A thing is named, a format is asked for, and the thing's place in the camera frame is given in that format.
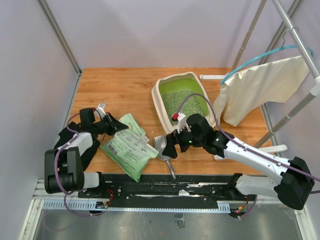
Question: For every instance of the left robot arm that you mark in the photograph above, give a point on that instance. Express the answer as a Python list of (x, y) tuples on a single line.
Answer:
[(64, 166)]

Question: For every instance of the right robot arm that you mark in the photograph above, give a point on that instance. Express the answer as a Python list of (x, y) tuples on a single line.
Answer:
[(289, 180)]

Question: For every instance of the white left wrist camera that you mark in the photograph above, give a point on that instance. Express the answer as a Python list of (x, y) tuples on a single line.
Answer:
[(100, 110)]

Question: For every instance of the cream fabric bag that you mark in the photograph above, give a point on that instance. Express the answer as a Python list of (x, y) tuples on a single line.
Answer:
[(250, 88)]

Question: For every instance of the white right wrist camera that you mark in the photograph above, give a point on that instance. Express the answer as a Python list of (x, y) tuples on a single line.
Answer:
[(180, 119)]

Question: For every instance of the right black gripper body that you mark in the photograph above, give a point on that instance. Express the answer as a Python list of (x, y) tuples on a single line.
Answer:
[(185, 139)]

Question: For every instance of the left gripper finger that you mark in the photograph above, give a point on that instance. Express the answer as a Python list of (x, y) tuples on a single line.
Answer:
[(120, 126), (112, 121)]

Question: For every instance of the beige green litter box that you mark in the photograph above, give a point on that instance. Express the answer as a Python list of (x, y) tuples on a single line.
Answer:
[(182, 92)]

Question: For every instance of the white metal drying rack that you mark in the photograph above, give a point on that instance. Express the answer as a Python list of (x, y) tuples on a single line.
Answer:
[(285, 29)]

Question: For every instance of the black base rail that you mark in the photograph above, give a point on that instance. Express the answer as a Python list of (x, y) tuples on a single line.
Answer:
[(162, 192)]

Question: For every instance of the green cat litter bag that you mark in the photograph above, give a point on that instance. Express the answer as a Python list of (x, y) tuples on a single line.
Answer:
[(128, 150)]

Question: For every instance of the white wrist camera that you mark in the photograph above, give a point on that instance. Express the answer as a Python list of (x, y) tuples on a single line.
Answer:
[(180, 119), (100, 110)]

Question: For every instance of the white plastic bag clip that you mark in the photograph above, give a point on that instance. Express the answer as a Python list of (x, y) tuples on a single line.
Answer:
[(145, 139)]

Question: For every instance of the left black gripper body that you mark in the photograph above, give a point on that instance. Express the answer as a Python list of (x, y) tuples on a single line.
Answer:
[(104, 125)]

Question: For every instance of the metal litter scoop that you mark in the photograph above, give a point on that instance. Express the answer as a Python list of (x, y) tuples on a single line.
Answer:
[(160, 144)]

